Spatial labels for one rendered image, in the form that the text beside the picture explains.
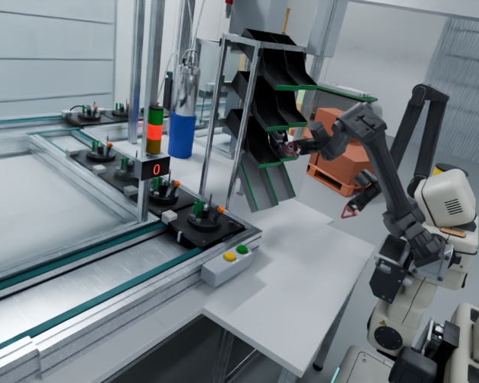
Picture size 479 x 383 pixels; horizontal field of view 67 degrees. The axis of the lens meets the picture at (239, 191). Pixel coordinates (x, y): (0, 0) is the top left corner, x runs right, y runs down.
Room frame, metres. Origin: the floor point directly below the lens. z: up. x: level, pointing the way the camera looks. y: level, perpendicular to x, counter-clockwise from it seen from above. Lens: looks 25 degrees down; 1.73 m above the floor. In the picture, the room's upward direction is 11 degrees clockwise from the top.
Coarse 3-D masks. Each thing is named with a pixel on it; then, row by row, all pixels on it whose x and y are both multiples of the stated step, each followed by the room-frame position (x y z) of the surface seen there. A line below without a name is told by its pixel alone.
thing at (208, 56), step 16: (208, 48) 2.49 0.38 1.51; (208, 64) 2.48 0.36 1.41; (240, 64) 2.33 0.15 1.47; (208, 80) 2.47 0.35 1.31; (224, 80) 2.39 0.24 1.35; (208, 96) 2.46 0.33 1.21; (224, 96) 2.38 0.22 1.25; (208, 112) 2.45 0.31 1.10; (224, 112) 2.37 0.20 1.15; (224, 128) 2.36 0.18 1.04; (224, 144) 2.34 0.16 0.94
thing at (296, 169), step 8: (288, 136) 3.15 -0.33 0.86; (200, 152) 2.31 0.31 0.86; (216, 160) 2.22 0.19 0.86; (224, 160) 2.25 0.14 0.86; (232, 160) 2.28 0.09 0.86; (296, 160) 2.84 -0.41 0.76; (304, 160) 2.96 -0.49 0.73; (232, 168) 2.14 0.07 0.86; (288, 168) 2.76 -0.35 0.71; (296, 168) 2.87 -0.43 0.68; (304, 168) 3.00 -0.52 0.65; (296, 176) 2.90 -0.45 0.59; (304, 176) 3.04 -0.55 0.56; (296, 184) 2.94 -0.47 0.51; (296, 192) 2.97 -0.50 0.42; (296, 200) 3.01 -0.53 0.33
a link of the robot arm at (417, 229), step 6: (402, 216) 1.03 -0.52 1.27; (408, 216) 1.03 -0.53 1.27; (396, 222) 1.02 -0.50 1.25; (402, 222) 1.02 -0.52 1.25; (408, 222) 1.02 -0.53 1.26; (414, 222) 1.02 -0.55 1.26; (402, 228) 1.01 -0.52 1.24; (408, 228) 1.00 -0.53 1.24; (414, 228) 1.00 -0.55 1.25; (420, 228) 1.00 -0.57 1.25; (408, 234) 0.99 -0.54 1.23; (414, 234) 0.99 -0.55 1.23
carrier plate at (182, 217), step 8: (192, 208) 1.34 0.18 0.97; (184, 216) 1.26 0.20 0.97; (224, 216) 1.33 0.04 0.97; (168, 224) 1.20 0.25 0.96; (176, 224) 1.19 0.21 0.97; (184, 224) 1.20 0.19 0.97; (224, 224) 1.26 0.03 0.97; (232, 224) 1.27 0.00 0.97; (240, 224) 1.29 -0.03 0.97; (184, 232) 1.15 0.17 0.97; (192, 232) 1.16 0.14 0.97; (200, 232) 1.17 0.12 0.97; (208, 232) 1.18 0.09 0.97; (216, 232) 1.19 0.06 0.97; (224, 232) 1.21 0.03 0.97; (232, 232) 1.22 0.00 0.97; (192, 240) 1.12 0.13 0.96; (200, 240) 1.12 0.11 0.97; (208, 240) 1.13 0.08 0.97; (216, 240) 1.14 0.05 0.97
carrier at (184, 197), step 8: (160, 176) 1.44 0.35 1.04; (152, 184) 1.49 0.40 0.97; (160, 184) 1.40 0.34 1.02; (168, 184) 1.46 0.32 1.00; (152, 192) 1.36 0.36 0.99; (160, 192) 1.39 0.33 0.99; (168, 192) 1.40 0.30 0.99; (176, 192) 1.42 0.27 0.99; (184, 192) 1.47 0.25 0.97; (152, 200) 1.34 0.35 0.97; (160, 200) 1.33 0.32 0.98; (168, 200) 1.34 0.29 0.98; (176, 200) 1.38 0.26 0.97; (184, 200) 1.40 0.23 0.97; (192, 200) 1.41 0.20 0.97; (200, 200) 1.43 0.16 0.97; (152, 208) 1.27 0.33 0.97; (160, 208) 1.29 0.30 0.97; (168, 208) 1.30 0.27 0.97; (176, 208) 1.31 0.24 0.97; (184, 208) 1.35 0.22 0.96; (160, 216) 1.24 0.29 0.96
